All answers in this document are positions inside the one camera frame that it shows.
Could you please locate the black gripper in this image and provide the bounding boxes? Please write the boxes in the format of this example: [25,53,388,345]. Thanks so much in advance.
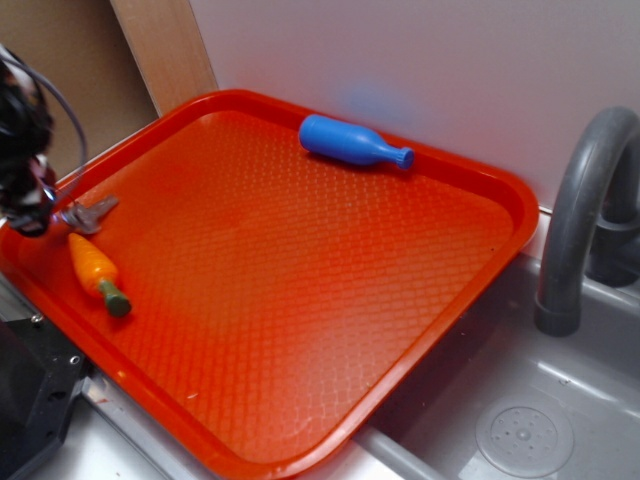
[1,48,56,238]

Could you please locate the silver keys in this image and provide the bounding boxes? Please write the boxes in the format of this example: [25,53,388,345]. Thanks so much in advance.
[50,195,119,235]

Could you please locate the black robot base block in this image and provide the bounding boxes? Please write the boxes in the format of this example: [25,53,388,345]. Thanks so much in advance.
[1,315,87,479]

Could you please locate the orange toy carrot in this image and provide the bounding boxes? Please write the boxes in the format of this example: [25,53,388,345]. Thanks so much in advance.
[67,233,132,318]

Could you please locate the light wooden board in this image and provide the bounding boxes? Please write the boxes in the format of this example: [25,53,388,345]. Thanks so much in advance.
[111,0,218,115]

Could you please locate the red plastic tray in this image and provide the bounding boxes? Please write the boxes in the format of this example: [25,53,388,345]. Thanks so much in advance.
[1,91,538,479]

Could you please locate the blue toy bottle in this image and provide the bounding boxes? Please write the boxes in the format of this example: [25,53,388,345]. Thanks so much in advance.
[299,115,415,170]

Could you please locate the grey toy sink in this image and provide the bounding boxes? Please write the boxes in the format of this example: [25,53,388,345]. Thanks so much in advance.
[353,252,640,480]

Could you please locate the grey toy faucet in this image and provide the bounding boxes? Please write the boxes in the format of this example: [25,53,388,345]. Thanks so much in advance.
[535,106,639,337]

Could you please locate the grey cable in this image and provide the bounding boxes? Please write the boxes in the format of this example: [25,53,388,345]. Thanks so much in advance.
[0,49,90,206]

